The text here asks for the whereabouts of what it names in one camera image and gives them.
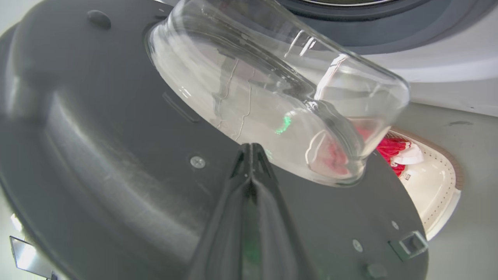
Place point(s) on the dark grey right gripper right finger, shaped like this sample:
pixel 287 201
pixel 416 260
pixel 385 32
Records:
pixel 276 237

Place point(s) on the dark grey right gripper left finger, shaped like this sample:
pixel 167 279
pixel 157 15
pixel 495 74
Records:
pixel 227 233

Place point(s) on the grey washing machine door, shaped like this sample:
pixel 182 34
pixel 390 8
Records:
pixel 116 155

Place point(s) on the shiny metal door hinge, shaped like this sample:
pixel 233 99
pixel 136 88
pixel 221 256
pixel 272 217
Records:
pixel 29 256

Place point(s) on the white washing machine body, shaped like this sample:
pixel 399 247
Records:
pixel 439 46

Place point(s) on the red garment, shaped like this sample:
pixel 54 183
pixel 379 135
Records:
pixel 391 149

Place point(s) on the white garment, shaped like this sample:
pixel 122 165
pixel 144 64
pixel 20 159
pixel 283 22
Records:
pixel 411 156

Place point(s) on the white laundry basket brown rim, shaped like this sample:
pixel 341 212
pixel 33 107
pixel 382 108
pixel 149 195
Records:
pixel 435 190

